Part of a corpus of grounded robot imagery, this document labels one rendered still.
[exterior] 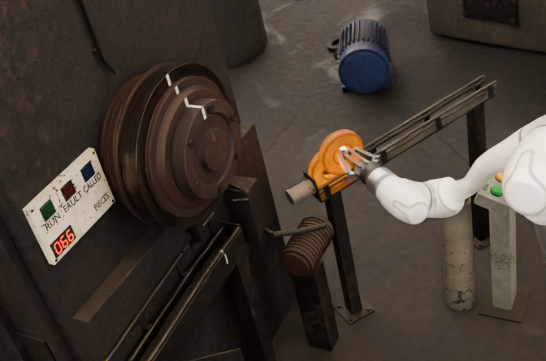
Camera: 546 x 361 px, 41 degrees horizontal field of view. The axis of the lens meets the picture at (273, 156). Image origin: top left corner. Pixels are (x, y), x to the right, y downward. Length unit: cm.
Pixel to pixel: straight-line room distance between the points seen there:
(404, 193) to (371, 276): 106
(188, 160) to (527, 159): 85
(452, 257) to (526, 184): 119
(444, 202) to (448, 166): 148
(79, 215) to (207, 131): 40
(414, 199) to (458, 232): 61
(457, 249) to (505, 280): 23
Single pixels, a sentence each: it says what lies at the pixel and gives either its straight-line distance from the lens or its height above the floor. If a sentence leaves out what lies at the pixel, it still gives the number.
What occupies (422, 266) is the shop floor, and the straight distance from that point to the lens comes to 317.
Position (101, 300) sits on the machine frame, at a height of 87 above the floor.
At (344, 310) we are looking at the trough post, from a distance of 302.
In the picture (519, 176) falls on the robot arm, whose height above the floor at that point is 120.
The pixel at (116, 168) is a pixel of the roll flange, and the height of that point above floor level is 119.
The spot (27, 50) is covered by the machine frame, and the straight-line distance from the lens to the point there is 182.
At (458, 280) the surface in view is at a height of 17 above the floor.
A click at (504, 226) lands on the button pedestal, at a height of 43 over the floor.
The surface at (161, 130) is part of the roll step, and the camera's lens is 194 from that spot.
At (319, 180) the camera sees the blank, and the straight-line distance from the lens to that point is 255.
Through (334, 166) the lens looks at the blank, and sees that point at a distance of 241.
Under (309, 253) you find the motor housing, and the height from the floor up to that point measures 51.
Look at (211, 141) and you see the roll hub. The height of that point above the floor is 115.
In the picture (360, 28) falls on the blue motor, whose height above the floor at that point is 32.
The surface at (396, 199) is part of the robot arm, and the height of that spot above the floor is 86.
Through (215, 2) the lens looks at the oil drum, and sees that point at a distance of 477.
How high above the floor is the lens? 220
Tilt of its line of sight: 34 degrees down
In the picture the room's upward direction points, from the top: 13 degrees counter-clockwise
